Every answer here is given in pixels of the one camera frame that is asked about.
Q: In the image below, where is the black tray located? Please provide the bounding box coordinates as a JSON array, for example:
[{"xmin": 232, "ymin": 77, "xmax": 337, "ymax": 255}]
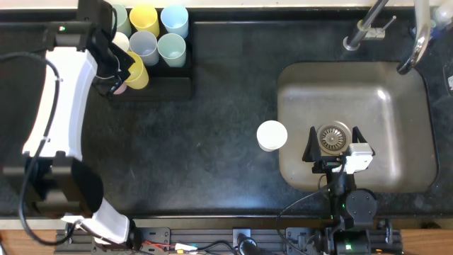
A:
[{"xmin": 105, "ymin": 6, "xmax": 195, "ymax": 103}]

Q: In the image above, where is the white cup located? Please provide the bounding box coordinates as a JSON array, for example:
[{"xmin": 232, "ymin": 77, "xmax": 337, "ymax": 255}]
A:
[
  {"xmin": 256, "ymin": 120, "xmax": 289, "ymax": 152},
  {"xmin": 112, "ymin": 31, "xmax": 131, "ymax": 53}
]

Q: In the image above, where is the steel sink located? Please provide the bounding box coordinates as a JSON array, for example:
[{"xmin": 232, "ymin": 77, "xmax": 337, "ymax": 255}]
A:
[{"xmin": 277, "ymin": 62, "xmax": 440, "ymax": 194}]

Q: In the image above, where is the steel tap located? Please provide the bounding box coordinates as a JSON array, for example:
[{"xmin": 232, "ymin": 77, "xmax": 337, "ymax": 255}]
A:
[{"xmin": 342, "ymin": 0, "xmax": 435, "ymax": 76}]

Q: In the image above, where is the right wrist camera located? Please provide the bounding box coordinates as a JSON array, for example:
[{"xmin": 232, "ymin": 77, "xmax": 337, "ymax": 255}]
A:
[{"xmin": 341, "ymin": 142, "xmax": 376, "ymax": 175}]

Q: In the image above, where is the pink cup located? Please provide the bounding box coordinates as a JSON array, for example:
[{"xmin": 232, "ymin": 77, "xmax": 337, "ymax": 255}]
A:
[{"xmin": 112, "ymin": 81, "xmax": 129, "ymax": 96}]

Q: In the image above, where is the blue cup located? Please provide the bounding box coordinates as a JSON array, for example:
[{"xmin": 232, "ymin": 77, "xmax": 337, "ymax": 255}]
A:
[{"xmin": 160, "ymin": 4, "xmax": 190, "ymax": 39}]

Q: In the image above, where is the grey cup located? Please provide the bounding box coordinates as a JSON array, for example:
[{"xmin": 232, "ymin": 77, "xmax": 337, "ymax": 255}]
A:
[{"xmin": 129, "ymin": 30, "xmax": 160, "ymax": 67}]

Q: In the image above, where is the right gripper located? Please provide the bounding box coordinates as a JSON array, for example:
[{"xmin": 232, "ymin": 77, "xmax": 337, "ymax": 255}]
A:
[{"xmin": 302, "ymin": 125, "xmax": 372, "ymax": 175}]

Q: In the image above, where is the green cup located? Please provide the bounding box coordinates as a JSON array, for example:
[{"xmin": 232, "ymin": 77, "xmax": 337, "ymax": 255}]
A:
[
  {"xmin": 112, "ymin": 4, "xmax": 132, "ymax": 38},
  {"xmin": 157, "ymin": 33, "xmax": 188, "ymax": 68}
]

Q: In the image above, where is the mounting rail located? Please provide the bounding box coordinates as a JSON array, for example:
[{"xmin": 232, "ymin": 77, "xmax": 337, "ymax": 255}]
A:
[{"xmin": 55, "ymin": 226, "xmax": 404, "ymax": 255}]

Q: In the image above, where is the yellow cup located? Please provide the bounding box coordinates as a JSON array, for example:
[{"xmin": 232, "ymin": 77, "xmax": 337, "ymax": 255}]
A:
[
  {"xmin": 129, "ymin": 4, "xmax": 161, "ymax": 38},
  {"xmin": 123, "ymin": 51, "xmax": 150, "ymax": 90}
]

